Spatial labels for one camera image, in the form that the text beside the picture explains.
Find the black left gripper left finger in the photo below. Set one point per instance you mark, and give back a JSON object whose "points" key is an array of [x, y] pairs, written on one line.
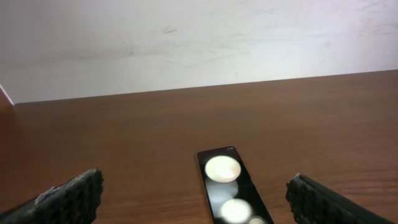
{"points": [[75, 201]]}

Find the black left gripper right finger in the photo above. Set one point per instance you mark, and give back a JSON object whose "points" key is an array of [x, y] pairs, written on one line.
{"points": [[313, 203]]}

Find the black smartphone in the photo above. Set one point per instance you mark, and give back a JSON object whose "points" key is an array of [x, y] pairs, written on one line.
{"points": [[230, 191]]}

